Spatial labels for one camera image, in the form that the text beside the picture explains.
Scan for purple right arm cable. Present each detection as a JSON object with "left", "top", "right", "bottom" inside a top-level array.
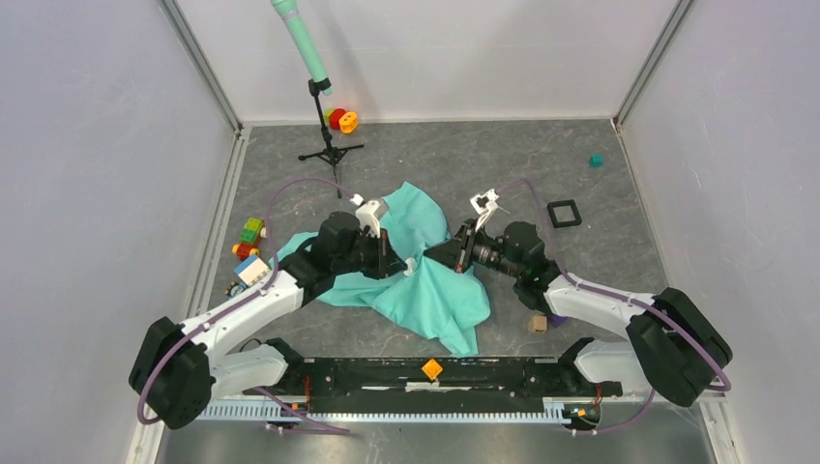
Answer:
[{"left": 496, "top": 178, "right": 733, "bottom": 393}]

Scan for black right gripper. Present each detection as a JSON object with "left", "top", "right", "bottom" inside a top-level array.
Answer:
[{"left": 424, "top": 218, "right": 523, "bottom": 279}]

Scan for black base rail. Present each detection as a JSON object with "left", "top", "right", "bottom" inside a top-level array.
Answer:
[{"left": 265, "top": 338, "right": 623, "bottom": 414}]

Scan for black square frame far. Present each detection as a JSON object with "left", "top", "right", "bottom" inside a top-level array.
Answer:
[{"left": 546, "top": 199, "right": 582, "bottom": 229}]

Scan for colourful toy brick train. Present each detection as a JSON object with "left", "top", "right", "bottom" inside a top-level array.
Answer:
[{"left": 232, "top": 217, "right": 267, "bottom": 261}]

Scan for red orange toy rings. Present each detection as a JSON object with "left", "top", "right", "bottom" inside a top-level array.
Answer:
[{"left": 322, "top": 107, "right": 360, "bottom": 135}]

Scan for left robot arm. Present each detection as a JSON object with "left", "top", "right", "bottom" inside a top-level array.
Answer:
[{"left": 128, "top": 212, "right": 408, "bottom": 429}]

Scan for small teal cube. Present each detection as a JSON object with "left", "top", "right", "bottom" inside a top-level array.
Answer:
[{"left": 589, "top": 154, "right": 603, "bottom": 168}]

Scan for black tripod stand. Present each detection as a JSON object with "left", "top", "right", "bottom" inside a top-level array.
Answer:
[{"left": 298, "top": 78, "right": 365, "bottom": 186}]

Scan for orange diamond marker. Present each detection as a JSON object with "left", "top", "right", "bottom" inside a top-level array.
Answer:
[{"left": 421, "top": 359, "right": 444, "bottom": 382}]

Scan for blue white toy brick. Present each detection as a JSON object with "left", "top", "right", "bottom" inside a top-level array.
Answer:
[{"left": 234, "top": 254, "right": 271, "bottom": 288}]

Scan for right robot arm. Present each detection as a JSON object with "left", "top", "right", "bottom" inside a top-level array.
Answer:
[{"left": 425, "top": 219, "right": 733, "bottom": 407}]

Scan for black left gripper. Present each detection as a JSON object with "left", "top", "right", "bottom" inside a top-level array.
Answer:
[{"left": 333, "top": 227, "right": 407, "bottom": 279}]

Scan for purple toy brick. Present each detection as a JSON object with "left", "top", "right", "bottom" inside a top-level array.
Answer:
[{"left": 547, "top": 314, "right": 567, "bottom": 328}]

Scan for mint green garment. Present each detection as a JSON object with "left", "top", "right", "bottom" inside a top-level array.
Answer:
[{"left": 275, "top": 182, "right": 492, "bottom": 359}]

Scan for small wooden cube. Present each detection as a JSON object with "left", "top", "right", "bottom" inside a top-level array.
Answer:
[{"left": 528, "top": 314, "right": 549, "bottom": 334}]

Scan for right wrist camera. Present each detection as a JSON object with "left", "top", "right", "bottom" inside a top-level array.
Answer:
[{"left": 470, "top": 188, "right": 500, "bottom": 230}]

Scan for mint green microphone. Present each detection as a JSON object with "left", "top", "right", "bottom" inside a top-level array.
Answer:
[{"left": 270, "top": 0, "right": 332, "bottom": 95}]

